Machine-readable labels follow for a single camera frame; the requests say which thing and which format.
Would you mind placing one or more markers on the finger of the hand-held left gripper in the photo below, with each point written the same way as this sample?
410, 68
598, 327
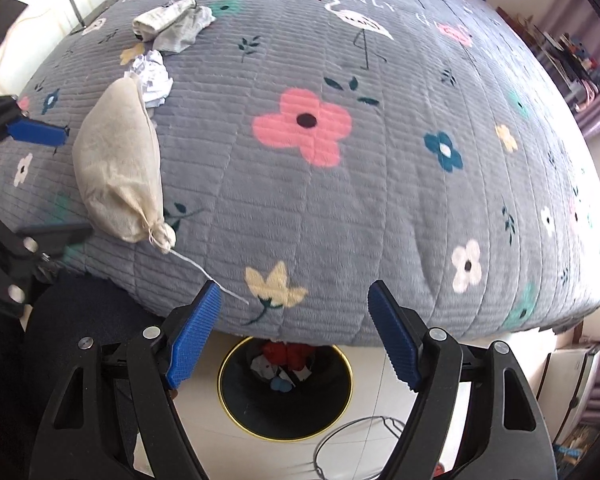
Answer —
35, 132
50, 240

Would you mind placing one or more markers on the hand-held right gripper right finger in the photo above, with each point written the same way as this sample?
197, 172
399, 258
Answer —
395, 335

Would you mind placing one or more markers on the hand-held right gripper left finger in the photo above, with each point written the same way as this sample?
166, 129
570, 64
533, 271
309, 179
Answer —
192, 335

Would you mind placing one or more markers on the lavender paper ball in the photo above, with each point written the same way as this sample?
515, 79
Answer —
152, 77
262, 371

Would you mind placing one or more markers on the red sock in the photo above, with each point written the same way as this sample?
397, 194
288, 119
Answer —
299, 356
275, 353

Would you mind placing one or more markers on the black bin with gold rim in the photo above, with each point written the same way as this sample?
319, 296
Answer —
320, 405

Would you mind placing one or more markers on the white sock with black band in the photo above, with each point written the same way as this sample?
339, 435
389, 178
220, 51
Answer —
300, 374

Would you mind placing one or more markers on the white wardrobe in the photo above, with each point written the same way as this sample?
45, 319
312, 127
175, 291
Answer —
40, 10

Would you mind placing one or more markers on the grey floral printed blanket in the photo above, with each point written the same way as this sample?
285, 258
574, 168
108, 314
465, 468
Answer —
380, 210

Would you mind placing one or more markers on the white ribbed sock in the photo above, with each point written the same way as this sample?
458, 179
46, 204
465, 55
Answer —
160, 17

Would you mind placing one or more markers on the light grey sock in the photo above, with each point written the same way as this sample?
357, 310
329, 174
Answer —
185, 32

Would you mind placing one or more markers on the white box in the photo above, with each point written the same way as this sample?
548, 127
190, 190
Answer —
575, 380

